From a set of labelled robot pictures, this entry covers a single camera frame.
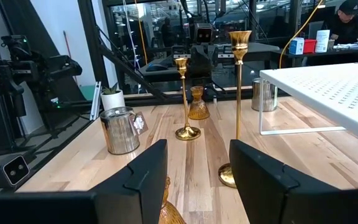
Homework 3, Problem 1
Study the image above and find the yellow hanging cable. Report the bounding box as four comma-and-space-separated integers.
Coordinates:
134, 0, 149, 65

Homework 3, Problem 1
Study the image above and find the black depth camera box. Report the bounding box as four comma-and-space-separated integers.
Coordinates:
0, 154, 30, 190

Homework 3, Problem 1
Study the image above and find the silver aluminium extrusion bar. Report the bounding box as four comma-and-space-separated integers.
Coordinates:
90, 81, 103, 121

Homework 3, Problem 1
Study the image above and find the person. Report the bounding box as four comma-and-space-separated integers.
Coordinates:
321, 0, 358, 46

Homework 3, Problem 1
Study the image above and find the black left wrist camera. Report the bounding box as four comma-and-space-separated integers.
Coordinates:
194, 23, 216, 44

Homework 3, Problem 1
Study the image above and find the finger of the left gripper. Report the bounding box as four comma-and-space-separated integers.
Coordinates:
201, 46, 213, 78
190, 46, 202, 78

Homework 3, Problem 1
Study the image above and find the small plant in white pot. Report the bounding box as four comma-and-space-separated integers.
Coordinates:
100, 82, 126, 111

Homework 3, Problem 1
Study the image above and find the grey laptop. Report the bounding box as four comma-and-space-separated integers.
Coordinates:
308, 20, 326, 40

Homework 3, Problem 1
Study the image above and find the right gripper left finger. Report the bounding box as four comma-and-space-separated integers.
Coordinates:
93, 139, 168, 224

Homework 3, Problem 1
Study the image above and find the white wipes canister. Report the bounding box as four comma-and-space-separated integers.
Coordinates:
314, 29, 331, 54

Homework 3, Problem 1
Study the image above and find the white perforated metal shelf riser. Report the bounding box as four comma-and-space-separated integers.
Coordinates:
259, 61, 358, 189

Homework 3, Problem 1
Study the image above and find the amber ribbed glass candle holder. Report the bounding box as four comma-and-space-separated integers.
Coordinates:
158, 176, 186, 224
187, 86, 211, 121

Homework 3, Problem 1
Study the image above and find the blue and white box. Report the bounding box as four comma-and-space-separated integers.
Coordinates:
289, 37, 305, 56

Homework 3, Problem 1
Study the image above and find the yellow extension cord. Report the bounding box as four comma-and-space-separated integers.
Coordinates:
278, 0, 326, 69

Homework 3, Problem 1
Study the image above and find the red box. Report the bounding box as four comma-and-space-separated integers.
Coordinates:
303, 39, 318, 54

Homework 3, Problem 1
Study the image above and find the black desk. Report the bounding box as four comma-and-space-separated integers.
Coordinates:
272, 42, 358, 68

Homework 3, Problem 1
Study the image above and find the black computer mouse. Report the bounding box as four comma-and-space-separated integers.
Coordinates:
145, 63, 169, 73

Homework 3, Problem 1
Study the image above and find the silver scented candle tin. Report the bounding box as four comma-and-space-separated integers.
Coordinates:
251, 77, 278, 112
99, 106, 149, 156

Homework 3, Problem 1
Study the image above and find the black aluminium rig frame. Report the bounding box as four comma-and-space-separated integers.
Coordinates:
0, 0, 279, 194

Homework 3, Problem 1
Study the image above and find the grey desk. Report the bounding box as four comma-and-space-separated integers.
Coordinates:
137, 55, 198, 84

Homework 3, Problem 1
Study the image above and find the tall brass candlestick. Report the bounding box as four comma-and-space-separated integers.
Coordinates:
218, 30, 253, 189

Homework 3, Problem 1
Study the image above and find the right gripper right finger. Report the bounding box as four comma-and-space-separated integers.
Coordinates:
229, 139, 341, 224

